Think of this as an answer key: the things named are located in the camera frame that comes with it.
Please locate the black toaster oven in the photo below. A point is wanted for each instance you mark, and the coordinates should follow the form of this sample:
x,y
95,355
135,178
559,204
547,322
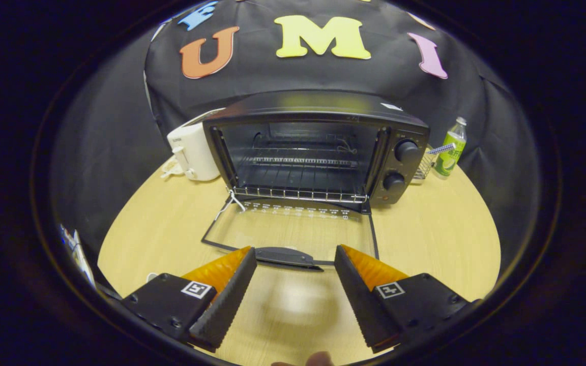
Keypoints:
x,y
318,104

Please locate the green label drink bottle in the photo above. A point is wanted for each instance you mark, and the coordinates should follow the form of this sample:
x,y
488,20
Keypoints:
x,y
450,152

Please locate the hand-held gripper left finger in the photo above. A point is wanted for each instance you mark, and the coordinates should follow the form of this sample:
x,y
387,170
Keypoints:
x,y
227,300

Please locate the white pop-up toaster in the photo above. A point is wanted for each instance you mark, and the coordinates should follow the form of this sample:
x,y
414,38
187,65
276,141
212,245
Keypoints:
x,y
194,147

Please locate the blue checkered strip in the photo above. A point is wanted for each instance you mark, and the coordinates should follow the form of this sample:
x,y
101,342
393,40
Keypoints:
x,y
443,148

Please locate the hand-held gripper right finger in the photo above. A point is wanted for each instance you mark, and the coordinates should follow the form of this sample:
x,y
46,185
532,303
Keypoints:
x,y
361,300

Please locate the white printed packet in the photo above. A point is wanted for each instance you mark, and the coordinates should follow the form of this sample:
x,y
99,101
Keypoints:
x,y
77,249

